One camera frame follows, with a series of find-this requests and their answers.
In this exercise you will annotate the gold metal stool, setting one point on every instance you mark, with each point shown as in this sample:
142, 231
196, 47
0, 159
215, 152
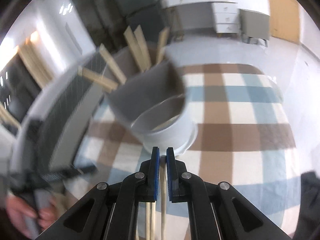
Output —
176, 25

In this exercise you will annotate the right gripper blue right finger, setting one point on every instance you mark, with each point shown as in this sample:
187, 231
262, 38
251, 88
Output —
216, 211

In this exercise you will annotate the chopstick in holder far left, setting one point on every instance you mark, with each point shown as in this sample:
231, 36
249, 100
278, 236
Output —
107, 84

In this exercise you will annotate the yellow wooden door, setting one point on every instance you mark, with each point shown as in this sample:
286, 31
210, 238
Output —
284, 20

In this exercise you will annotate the white wardrobe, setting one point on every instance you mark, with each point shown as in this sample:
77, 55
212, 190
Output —
63, 33

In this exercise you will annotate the grey nightstand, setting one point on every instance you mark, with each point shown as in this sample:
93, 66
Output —
254, 25

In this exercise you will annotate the beige curtain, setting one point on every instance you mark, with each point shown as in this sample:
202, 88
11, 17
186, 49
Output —
35, 64

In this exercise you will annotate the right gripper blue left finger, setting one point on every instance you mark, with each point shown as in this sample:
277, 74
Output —
109, 211

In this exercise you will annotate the chopstick in holder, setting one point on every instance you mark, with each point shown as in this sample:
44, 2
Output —
107, 84
162, 42
113, 66
138, 47

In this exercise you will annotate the white dressing desk with drawers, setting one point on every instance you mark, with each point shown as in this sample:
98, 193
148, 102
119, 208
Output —
219, 16

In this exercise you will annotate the black glass cabinet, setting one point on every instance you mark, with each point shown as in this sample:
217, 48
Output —
103, 21

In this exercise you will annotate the dark grey refrigerator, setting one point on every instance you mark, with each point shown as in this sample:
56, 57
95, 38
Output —
145, 13

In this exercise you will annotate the grey white utensil holder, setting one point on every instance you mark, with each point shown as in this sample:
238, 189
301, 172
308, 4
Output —
153, 105

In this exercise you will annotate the grey mattress bed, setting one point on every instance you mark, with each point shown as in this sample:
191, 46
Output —
53, 128

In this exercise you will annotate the chopstick in holder right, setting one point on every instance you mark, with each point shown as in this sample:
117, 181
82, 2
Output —
162, 42

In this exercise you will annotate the plaid checkered tablecloth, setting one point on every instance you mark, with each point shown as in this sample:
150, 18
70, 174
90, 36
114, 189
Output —
244, 138

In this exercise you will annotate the person's left hand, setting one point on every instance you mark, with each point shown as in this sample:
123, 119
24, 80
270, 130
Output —
18, 208

